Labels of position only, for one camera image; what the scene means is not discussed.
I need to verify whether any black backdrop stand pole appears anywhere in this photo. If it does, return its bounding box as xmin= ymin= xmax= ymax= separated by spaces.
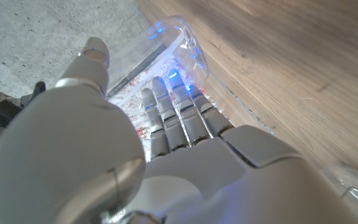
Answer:
xmin=106 ymin=43 xmax=168 ymax=98

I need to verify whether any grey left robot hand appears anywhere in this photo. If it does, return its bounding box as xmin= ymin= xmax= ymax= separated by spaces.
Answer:
xmin=0 ymin=37 xmax=358 ymax=224

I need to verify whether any floral print backdrop cloth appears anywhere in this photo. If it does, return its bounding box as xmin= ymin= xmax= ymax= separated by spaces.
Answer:
xmin=107 ymin=49 xmax=231 ymax=224

